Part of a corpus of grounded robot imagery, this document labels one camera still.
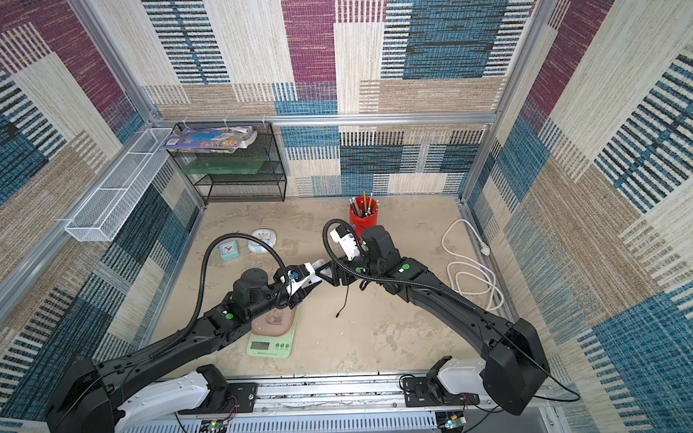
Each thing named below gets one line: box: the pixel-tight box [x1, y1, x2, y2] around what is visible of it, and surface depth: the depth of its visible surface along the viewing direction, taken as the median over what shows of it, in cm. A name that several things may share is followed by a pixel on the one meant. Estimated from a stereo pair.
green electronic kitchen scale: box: [246, 306, 297, 360], surface depth 82 cm
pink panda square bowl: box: [250, 306, 296, 337], surface depth 85 cm
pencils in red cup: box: [348, 191, 380, 226], surface depth 101 cm
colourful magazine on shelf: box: [162, 126, 258, 153], surface depth 83 cm
